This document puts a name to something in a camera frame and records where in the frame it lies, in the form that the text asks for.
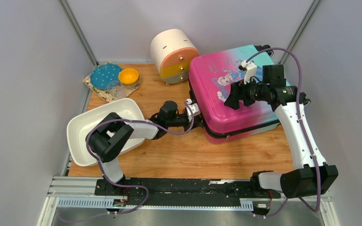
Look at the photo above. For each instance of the clear glass cup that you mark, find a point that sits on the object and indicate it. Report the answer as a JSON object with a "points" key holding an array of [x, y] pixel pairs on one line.
{"points": [[117, 90]]}

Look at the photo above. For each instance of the yellow bowl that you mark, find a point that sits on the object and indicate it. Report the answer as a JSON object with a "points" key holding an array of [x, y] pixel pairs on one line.
{"points": [[129, 77]]}

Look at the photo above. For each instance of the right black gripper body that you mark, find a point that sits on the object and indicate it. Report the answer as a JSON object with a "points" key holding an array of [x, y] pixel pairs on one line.
{"points": [[251, 92]]}

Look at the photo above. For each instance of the pink and teal kids suitcase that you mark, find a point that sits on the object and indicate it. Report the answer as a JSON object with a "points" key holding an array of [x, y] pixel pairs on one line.
{"points": [[210, 77]]}

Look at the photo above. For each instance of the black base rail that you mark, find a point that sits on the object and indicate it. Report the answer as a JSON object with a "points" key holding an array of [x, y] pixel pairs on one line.
{"points": [[182, 193]]}

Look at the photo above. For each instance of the blue polka dot plate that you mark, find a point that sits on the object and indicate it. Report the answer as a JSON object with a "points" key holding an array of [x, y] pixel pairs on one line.
{"points": [[104, 74]]}

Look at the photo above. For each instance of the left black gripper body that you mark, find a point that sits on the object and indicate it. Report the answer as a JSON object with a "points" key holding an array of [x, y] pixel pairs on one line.
{"points": [[181, 120]]}

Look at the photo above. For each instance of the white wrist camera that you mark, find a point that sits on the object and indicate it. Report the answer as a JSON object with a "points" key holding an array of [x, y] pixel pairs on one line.
{"points": [[250, 69], [192, 108]]}

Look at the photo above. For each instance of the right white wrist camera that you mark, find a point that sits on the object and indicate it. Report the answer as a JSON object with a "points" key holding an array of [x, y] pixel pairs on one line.
{"points": [[250, 69]]}

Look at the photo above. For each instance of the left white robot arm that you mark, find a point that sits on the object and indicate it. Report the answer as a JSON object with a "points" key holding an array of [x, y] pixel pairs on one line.
{"points": [[106, 140]]}

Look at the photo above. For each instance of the round pastel drawer cabinet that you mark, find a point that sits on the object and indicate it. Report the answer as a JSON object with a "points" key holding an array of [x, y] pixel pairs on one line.
{"points": [[172, 51]]}

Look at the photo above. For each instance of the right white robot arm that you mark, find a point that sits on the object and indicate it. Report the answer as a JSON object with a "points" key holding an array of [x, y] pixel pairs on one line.
{"points": [[312, 175]]}

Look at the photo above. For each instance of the floral patterned placemat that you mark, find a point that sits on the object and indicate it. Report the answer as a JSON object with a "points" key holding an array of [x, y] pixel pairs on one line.
{"points": [[104, 94]]}

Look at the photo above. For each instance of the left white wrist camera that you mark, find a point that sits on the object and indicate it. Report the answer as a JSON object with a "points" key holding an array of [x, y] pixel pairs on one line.
{"points": [[192, 108]]}

